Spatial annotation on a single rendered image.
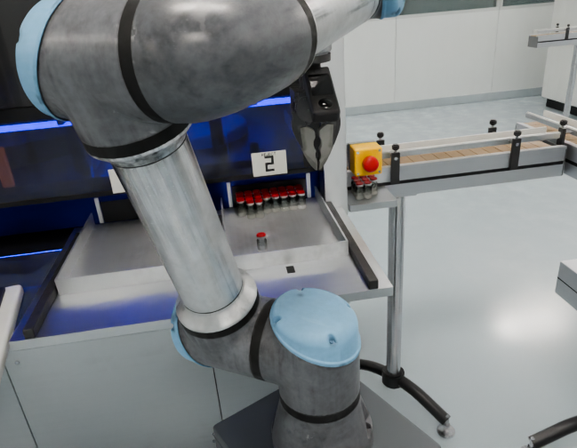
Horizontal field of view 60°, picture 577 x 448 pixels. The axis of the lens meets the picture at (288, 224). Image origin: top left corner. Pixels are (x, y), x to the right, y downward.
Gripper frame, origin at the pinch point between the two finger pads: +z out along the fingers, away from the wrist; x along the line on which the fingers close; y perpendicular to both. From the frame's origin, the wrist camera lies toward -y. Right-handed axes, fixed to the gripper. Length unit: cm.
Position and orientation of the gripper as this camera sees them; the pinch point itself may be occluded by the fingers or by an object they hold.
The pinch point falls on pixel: (317, 164)
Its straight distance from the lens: 96.3
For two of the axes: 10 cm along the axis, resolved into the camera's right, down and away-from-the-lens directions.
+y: -1.4, -4.1, 9.0
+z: 0.7, 9.0, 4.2
